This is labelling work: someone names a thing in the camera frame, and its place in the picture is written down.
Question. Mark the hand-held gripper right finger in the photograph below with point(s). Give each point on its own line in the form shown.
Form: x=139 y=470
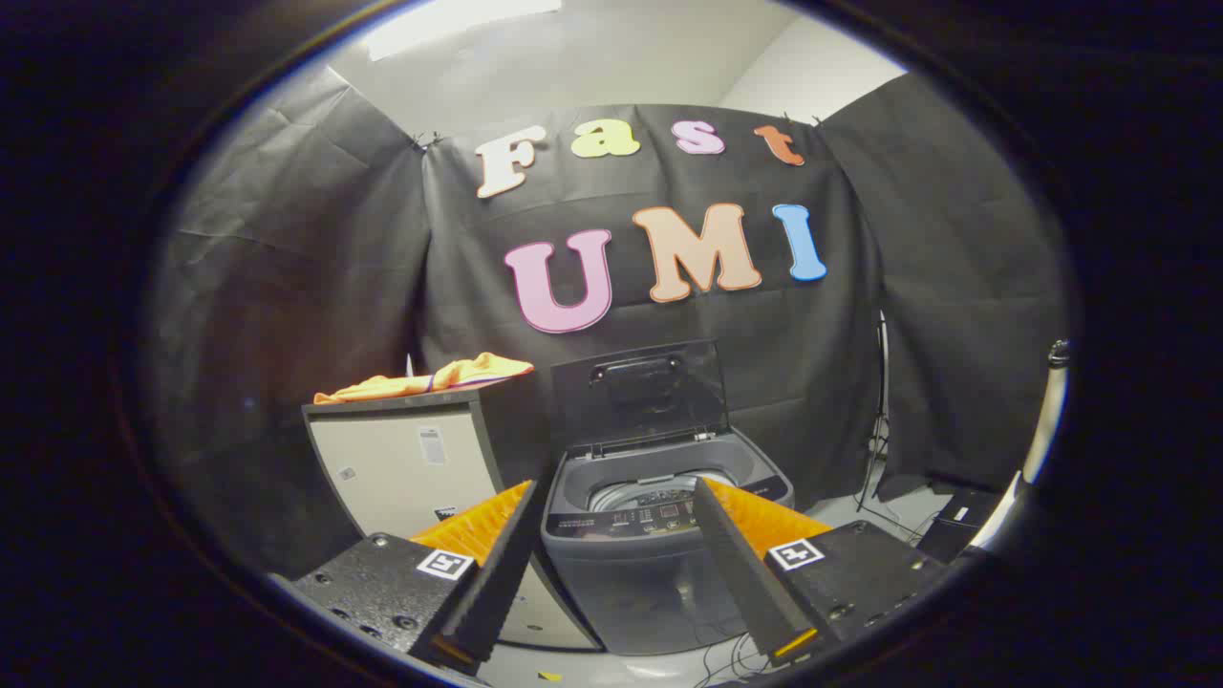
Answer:
x=745 y=573

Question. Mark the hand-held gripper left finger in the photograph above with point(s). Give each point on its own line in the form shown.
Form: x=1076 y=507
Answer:
x=497 y=583

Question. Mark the grey washing machine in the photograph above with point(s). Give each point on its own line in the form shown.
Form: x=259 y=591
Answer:
x=621 y=592

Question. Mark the orange shirt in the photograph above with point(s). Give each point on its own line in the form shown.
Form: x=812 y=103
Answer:
x=459 y=375

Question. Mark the white cabinet with dark top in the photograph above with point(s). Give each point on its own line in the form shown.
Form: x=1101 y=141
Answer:
x=392 y=468

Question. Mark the black backdrop cloth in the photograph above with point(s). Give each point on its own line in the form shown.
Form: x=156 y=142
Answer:
x=745 y=363

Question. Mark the flat black box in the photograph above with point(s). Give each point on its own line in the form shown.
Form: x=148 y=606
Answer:
x=955 y=526

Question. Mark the thin black light stand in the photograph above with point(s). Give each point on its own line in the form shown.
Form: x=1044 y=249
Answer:
x=881 y=382

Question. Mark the white pole with dark cap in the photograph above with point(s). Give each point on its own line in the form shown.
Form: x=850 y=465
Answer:
x=1043 y=420

